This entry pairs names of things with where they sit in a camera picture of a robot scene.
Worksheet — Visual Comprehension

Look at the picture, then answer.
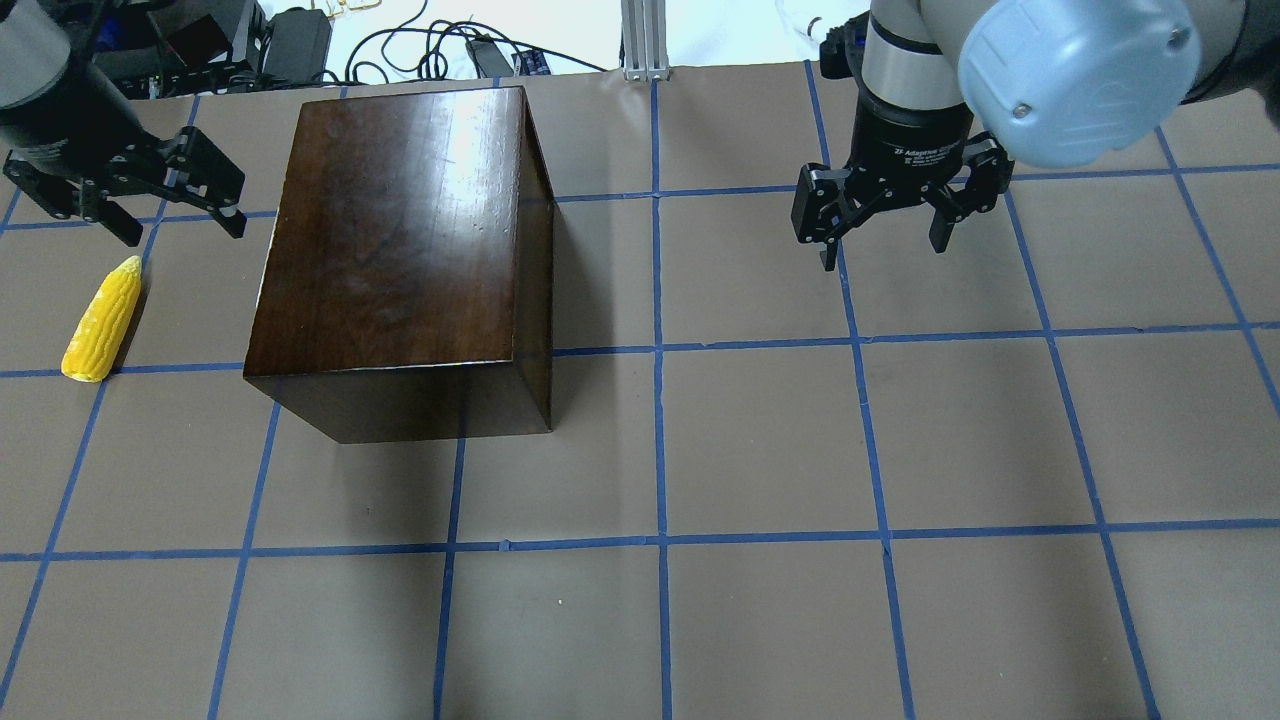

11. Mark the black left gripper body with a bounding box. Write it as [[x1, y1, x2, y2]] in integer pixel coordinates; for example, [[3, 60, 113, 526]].
[[3, 128, 191, 219]]

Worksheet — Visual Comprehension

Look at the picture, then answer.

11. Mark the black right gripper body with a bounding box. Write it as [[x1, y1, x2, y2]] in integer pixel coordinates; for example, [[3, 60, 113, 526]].
[[845, 95, 977, 217]]

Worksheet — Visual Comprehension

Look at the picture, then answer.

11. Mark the yellow plastic corn cob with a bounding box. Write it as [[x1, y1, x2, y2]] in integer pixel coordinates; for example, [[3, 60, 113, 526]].
[[60, 255, 145, 383]]

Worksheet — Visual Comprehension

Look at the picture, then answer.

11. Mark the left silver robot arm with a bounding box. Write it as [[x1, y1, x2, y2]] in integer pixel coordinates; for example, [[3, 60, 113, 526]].
[[1, 1, 247, 247]]

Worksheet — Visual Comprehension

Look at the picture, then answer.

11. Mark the dark wooden drawer cabinet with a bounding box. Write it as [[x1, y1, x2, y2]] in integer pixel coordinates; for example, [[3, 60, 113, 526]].
[[243, 86, 557, 445]]

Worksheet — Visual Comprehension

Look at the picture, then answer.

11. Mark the aluminium frame post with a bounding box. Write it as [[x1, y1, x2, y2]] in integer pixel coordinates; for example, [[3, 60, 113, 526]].
[[620, 0, 671, 83]]

